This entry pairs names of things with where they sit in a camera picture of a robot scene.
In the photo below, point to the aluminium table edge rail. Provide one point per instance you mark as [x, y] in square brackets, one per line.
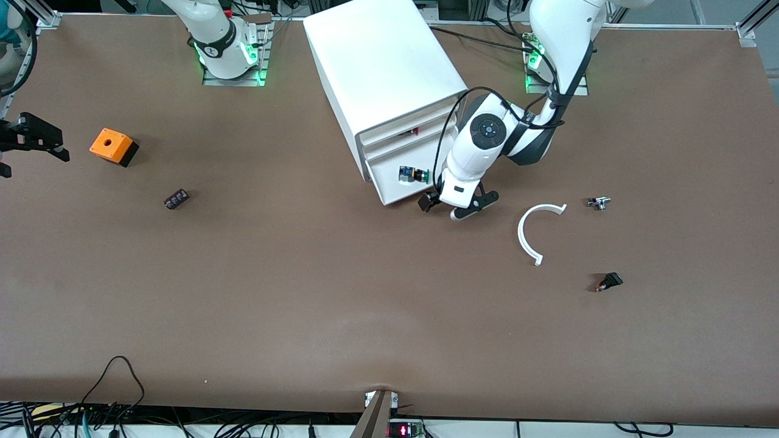
[669, 25]

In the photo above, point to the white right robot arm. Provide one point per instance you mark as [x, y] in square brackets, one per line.
[216, 36]

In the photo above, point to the white curved plastic arc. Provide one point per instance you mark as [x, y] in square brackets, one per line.
[522, 234]

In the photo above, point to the teal background object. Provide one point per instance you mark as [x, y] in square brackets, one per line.
[11, 27]

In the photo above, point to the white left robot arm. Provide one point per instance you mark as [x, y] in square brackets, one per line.
[487, 131]

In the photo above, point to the red LED display module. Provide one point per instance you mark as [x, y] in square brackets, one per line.
[405, 430]

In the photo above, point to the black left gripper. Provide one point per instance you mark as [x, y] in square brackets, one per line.
[429, 201]

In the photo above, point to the small black terminal block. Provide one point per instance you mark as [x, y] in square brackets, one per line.
[176, 199]

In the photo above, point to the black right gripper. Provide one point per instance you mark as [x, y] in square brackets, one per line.
[30, 134]

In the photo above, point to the green push button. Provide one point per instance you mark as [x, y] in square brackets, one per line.
[415, 175]

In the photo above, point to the orange button box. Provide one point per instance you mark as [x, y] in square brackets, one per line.
[109, 145]

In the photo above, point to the aluminium corner profile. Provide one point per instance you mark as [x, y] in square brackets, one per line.
[751, 27]

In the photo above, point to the brown post with bracket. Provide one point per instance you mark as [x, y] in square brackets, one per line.
[374, 420]

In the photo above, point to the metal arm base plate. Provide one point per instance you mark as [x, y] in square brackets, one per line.
[581, 85]
[265, 55]

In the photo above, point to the black rocker switch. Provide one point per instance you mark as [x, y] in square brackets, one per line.
[610, 281]

